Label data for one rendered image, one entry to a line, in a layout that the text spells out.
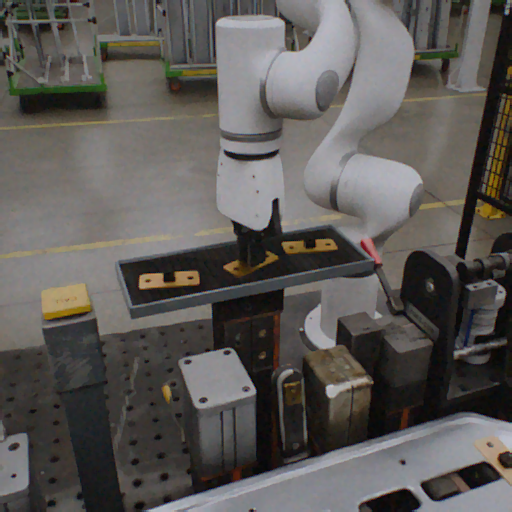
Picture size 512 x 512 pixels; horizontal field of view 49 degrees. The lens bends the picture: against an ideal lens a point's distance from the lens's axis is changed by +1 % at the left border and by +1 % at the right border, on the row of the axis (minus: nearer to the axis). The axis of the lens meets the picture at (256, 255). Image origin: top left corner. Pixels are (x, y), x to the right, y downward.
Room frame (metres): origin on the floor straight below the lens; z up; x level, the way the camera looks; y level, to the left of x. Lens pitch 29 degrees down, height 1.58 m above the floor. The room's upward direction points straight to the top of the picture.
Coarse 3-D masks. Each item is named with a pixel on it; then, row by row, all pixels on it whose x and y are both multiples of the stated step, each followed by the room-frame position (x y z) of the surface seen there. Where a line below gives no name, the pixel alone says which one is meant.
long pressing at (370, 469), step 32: (448, 416) 0.58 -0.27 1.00; (480, 416) 0.58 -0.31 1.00; (352, 448) 0.52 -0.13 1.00; (384, 448) 0.52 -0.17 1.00; (416, 448) 0.52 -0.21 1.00; (448, 448) 0.52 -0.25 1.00; (256, 480) 0.47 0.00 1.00; (288, 480) 0.47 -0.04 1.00; (320, 480) 0.47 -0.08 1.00; (352, 480) 0.47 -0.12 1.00; (384, 480) 0.47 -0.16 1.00; (416, 480) 0.47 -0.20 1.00
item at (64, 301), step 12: (60, 288) 0.66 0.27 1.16; (72, 288) 0.66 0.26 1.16; (84, 288) 0.66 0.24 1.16; (48, 300) 0.63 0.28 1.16; (60, 300) 0.63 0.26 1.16; (72, 300) 0.63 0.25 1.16; (84, 300) 0.63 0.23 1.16; (48, 312) 0.60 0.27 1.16; (60, 312) 0.61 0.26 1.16; (72, 312) 0.61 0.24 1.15; (84, 312) 0.62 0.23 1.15
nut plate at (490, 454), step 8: (480, 440) 0.54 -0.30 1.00; (488, 440) 0.54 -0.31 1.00; (496, 440) 0.54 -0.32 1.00; (480, 448) 0.52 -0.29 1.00; (488, 448) 0.52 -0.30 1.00; (496, 448) 0.52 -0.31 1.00; (504, 448) 0.52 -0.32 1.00; (488, 456) 0.51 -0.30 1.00; (496, 456) 0.51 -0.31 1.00; (504, 456) 0.50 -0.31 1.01; (496, 464) 0.50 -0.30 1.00; (504, 464) 0.49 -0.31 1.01; (504, 472) 0.48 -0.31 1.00
